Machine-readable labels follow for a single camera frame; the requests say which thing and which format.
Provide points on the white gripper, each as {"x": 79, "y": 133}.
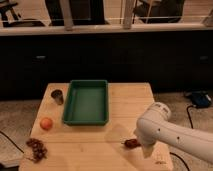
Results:
{"x": 147, "y": 150}

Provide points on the dark red pepper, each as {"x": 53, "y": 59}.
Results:
{"x": 131, "y": 143}

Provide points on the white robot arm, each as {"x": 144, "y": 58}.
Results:
{"x": 153, "y": 125}

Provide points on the green plastic tray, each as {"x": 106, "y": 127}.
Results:
{"x": 86, "y": 103}

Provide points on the blue power adapter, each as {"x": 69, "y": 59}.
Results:
{"x": 201, "y": 100}

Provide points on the orange fruit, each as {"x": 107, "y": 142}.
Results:
{"x": 46, "y": 123}

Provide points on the small metal cup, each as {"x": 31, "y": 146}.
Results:
{"x": 57, "y": 95}

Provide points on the dark grape bunch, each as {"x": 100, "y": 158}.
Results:
{"x": 38, "y": 149}

